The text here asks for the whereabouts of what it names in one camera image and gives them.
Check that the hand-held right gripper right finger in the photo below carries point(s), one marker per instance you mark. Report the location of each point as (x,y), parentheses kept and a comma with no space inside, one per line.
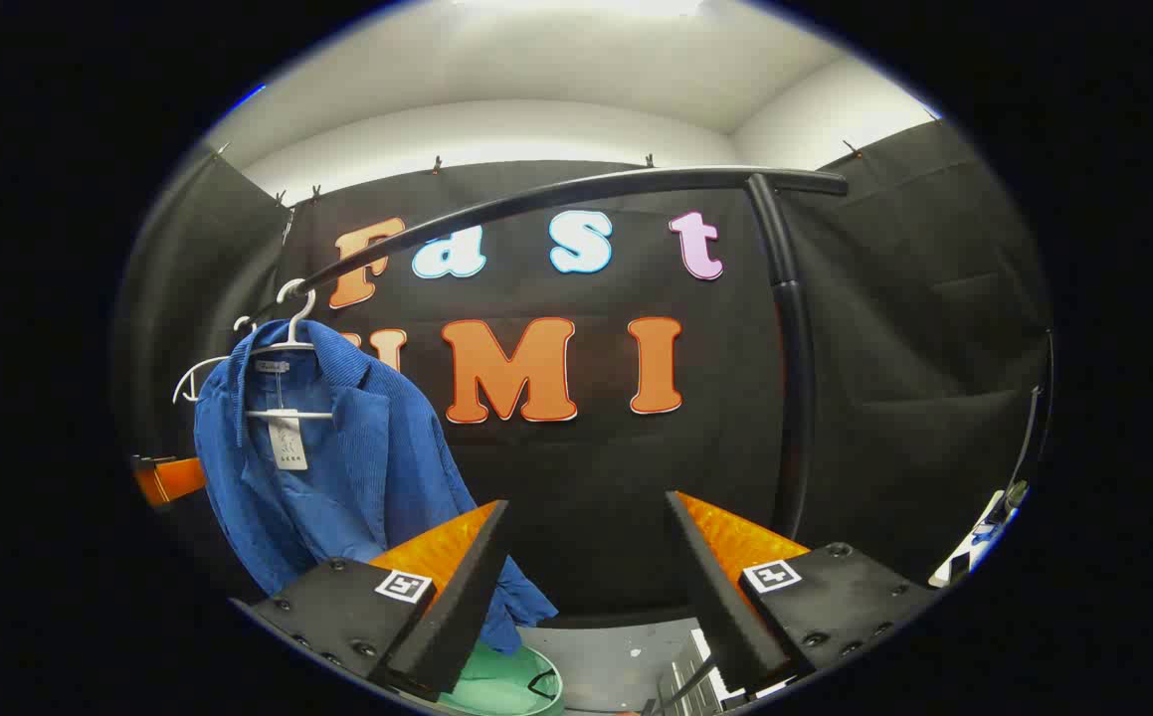
(715,597)

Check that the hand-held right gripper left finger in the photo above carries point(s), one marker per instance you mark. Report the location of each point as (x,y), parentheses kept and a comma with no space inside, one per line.
(467,597)

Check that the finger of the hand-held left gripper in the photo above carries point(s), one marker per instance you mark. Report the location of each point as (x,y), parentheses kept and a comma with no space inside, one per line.
(173,480)

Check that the green laundry hamper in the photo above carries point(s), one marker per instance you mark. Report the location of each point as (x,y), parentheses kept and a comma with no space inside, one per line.
(496,686)

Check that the white plastic hanger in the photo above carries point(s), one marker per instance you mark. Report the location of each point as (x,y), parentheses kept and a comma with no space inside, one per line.
(288,414)
(200,364)

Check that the black clothes rack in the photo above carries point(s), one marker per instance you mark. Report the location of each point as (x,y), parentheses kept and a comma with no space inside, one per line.
(795,348)

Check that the black backdrop cloth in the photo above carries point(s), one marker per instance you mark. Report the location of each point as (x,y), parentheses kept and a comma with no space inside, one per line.
(586,467)

